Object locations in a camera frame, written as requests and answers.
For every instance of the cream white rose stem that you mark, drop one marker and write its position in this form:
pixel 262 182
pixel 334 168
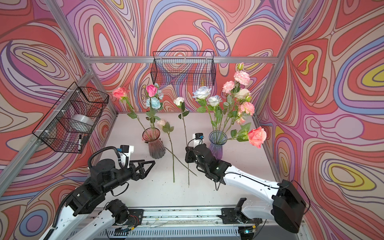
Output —
pixel 201 96

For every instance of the pink carnation stem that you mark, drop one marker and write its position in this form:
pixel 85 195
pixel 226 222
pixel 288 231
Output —
pixel 236 90

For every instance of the black wire basket left wall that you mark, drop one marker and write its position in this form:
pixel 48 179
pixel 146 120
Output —
pixel 61 134

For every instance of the purple glass vase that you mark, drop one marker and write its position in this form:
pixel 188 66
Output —
pixel 217 139

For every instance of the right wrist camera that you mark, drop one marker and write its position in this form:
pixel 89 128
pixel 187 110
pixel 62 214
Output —
pixel 198 139

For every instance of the black wire basket back wall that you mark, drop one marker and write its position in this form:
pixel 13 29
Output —
pixel 179 68

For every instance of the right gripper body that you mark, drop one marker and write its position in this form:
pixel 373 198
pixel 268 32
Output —
pixel 191 158

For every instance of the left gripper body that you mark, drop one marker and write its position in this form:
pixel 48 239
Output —
pixel 133 176

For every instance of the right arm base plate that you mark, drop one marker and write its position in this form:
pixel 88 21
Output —
pixel 233 216

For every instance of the blue white rose stem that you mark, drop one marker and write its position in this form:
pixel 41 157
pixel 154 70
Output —
pixel 216 112

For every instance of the pink grey glass vase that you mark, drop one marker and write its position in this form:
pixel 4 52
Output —
pixel 151 136

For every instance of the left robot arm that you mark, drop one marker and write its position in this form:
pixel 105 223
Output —
pixel 82 201

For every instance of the black marker pen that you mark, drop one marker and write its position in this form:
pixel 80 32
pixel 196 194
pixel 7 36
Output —
pixel 80 143

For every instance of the red pink rose stem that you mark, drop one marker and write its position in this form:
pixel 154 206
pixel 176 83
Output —
pixel 122 94

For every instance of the black wire basket wall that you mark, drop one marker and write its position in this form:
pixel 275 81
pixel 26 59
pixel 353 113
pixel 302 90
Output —
pixel 61 134
pixel 179 68

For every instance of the pale pink rose stem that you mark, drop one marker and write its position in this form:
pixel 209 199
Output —
pixel 167 129

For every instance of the light blue carnation stem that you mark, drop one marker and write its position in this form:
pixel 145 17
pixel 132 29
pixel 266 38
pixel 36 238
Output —
pixel 160 97

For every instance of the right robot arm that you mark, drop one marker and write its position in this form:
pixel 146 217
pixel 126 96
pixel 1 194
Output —
pixel 284 204

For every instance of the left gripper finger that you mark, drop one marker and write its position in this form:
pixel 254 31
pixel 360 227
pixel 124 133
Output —
pixel 142 173
pixel 142 163

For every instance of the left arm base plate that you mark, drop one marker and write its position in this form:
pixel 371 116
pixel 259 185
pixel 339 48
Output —
pixel 130 217

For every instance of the silver tape roll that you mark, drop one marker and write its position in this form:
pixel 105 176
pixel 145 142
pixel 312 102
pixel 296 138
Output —
pixel 83 119

